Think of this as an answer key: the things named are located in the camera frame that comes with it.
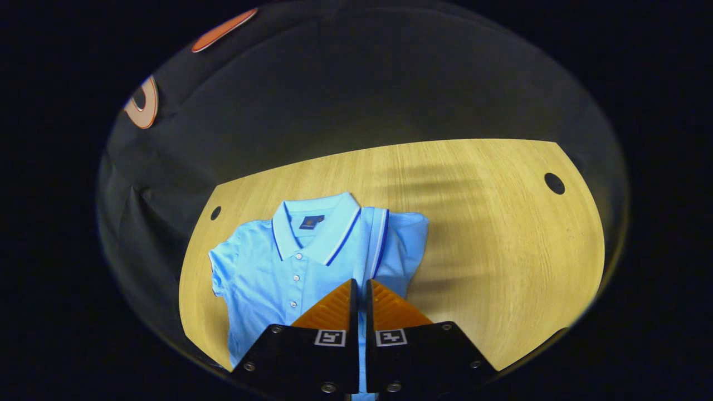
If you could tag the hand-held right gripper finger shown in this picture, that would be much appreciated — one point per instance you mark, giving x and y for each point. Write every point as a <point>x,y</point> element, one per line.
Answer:
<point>355,317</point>
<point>369,317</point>

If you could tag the light blue T-shirt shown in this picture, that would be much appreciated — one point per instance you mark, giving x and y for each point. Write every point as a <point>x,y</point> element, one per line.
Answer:
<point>267,267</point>

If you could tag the black round table grommet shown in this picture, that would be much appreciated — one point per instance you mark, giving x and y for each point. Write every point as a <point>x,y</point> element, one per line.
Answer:
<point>554,183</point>
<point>215,213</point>

